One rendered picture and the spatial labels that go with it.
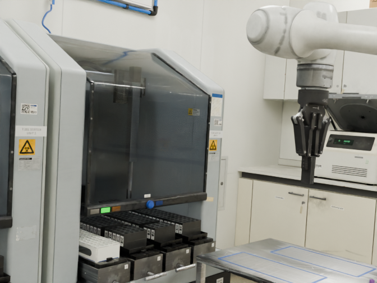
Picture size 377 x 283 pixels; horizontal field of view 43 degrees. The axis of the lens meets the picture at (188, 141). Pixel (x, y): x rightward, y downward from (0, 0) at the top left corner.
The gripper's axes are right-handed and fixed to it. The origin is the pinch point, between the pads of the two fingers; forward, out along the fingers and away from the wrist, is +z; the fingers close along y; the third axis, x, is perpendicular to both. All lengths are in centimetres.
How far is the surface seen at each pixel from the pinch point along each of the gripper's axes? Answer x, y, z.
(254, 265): 34, 17, 37
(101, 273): 57, -28, 40
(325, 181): 146, 190, 31
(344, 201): 132, 195, 44
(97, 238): 72, -23, 33
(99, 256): 61, -28, 36
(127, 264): 59, -18, 39
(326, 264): 25, 42, 37
